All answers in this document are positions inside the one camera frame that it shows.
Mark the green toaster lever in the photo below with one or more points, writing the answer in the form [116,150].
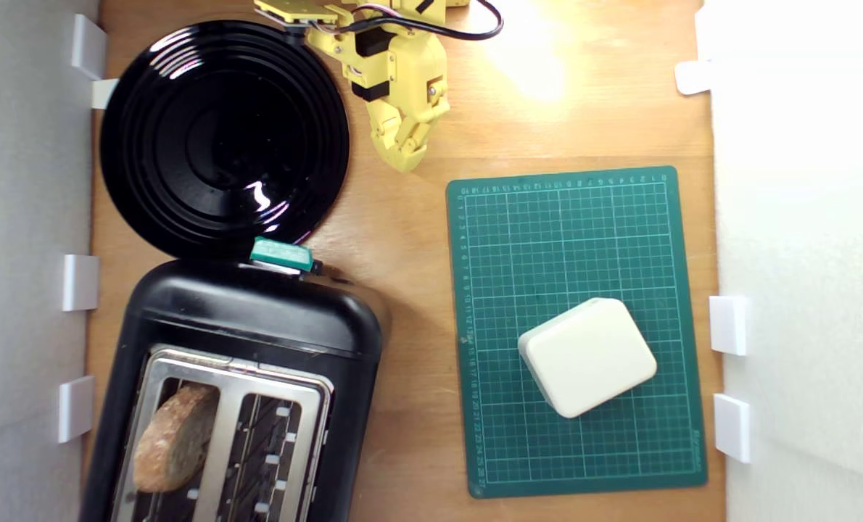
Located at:
[281,254]

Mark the green cutting mat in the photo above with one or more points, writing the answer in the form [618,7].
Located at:
[547,239]

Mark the brown bread slice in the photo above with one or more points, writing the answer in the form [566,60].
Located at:
[174,438]

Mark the black two-slot toaster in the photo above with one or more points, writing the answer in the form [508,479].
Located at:
[257,326]

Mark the white wall clip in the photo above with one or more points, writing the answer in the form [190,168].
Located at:
[87,45]
[732,428]
[103,93]
[80,282]
[692,77]
[728,325]
[75,408]

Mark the black round plate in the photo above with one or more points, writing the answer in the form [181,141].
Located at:
[221,138]

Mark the yellow gripper camera box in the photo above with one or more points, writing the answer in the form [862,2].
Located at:
[297,11]

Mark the white rounded block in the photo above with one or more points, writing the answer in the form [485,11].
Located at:
[587,357]

